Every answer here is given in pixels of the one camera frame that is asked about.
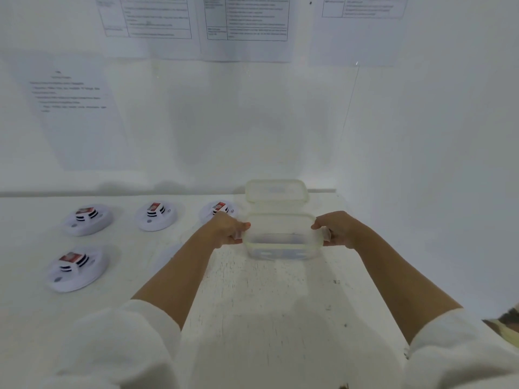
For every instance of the person's right hand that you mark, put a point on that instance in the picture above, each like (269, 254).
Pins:
(341, 227)

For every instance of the person's left hand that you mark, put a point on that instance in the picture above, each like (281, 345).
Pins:
(225, 230)

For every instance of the person's right thumb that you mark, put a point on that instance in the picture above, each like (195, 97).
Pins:
(320, 225)

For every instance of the person's left thumb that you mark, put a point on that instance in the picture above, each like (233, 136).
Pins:
(242, 227)

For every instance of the clear plastic container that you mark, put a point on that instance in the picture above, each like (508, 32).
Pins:
(284, 238)

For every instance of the person's left forearm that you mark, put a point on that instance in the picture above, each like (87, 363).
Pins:
(182, 267)

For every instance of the person's right forearm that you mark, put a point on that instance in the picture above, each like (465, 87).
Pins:
(399, 279)

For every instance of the clear plastic container lid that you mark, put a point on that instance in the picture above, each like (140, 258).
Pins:
(277, 194)

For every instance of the white left sleeve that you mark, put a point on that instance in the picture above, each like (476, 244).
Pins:
(113, 348)

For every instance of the white sleeve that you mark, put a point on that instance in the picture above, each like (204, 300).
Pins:
(113, 348)
(458, 352)

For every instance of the white right sleeve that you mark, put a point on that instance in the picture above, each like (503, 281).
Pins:
(458, 352)

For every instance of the white table paper sheet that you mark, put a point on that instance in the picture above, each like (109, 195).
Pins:
(361, 30)
(148, 24)
(247, 28)

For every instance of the white text paper sheet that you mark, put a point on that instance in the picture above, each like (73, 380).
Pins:
(73, 113)

